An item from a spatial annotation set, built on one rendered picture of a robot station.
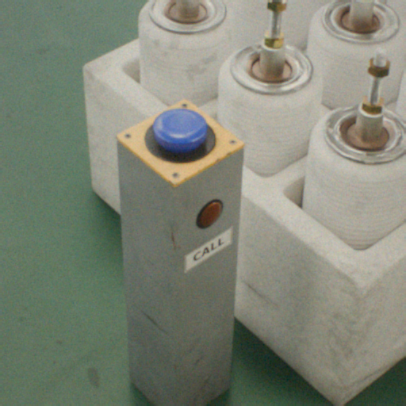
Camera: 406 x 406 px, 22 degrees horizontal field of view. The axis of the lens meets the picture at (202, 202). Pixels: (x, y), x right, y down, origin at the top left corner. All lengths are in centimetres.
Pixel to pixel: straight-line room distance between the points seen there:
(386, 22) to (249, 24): 15
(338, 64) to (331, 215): 17
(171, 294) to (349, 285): 15
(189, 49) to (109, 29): 45
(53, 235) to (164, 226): 38
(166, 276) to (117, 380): 22
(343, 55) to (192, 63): 14
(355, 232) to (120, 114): 28
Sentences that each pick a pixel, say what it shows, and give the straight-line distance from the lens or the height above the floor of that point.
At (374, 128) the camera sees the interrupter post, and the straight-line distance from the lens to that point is 88.
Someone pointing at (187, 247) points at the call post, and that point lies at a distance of 80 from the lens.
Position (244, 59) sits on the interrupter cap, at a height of 25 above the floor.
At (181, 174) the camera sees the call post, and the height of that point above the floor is 31.
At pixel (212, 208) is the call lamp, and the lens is 79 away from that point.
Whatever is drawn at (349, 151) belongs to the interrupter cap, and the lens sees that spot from 87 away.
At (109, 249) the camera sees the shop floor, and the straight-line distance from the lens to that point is 113.
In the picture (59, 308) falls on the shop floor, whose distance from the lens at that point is 108.
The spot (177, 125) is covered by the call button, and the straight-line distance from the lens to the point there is 77.
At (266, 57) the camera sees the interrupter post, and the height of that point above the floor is 27.
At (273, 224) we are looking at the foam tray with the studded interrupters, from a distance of 92.
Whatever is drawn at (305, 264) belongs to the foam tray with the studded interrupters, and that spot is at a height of 15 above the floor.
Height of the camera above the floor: 83
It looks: 45 degrees down
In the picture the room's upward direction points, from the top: 1 degrees clockwise
